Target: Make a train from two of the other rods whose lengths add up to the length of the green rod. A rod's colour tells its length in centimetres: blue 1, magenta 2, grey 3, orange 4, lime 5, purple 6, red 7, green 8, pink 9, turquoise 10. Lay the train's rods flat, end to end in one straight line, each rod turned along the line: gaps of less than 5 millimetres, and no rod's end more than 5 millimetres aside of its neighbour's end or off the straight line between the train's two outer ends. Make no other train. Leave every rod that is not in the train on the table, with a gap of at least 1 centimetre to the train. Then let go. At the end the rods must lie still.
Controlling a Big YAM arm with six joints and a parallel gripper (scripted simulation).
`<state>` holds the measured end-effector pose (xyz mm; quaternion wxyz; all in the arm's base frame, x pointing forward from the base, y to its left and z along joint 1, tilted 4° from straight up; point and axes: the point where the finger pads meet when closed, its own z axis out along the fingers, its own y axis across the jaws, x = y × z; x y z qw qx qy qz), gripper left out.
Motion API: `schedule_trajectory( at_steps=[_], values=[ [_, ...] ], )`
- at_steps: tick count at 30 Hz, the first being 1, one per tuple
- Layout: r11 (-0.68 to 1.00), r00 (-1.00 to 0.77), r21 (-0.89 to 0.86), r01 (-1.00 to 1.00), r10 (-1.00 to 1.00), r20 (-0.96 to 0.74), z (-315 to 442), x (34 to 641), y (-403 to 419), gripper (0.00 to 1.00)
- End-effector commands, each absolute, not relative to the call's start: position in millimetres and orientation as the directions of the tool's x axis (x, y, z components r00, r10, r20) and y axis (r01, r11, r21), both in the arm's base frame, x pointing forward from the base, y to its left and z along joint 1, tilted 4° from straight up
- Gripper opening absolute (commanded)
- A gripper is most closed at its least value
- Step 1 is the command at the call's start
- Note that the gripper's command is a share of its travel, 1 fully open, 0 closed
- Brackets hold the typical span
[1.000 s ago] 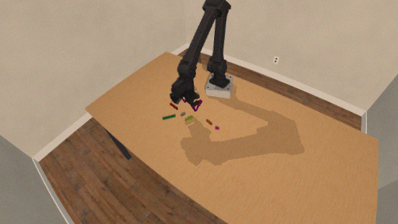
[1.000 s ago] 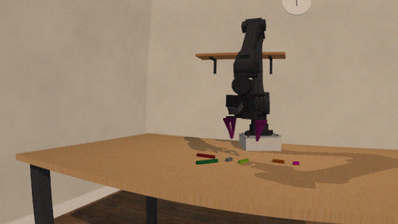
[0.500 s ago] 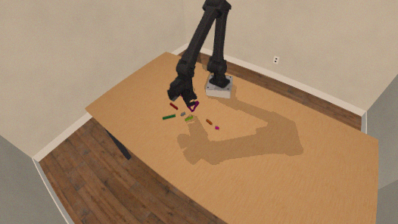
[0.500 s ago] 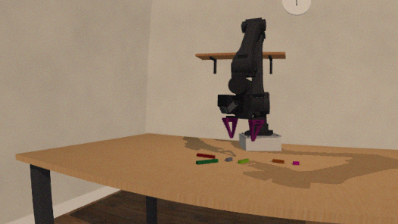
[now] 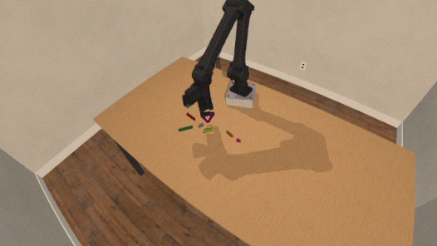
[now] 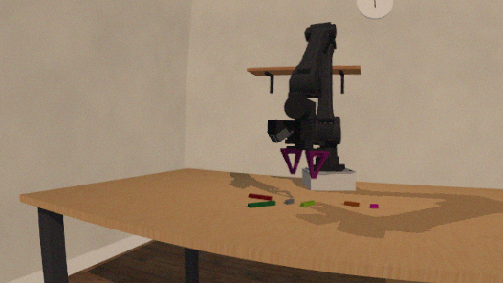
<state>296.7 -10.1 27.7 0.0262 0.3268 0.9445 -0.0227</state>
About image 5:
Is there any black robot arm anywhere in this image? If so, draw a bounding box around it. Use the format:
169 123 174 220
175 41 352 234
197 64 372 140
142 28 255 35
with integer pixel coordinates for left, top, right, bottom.
182 0 254 108

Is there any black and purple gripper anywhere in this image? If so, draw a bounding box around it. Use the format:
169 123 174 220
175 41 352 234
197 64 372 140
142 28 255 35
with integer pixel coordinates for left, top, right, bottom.
199 94 214 123

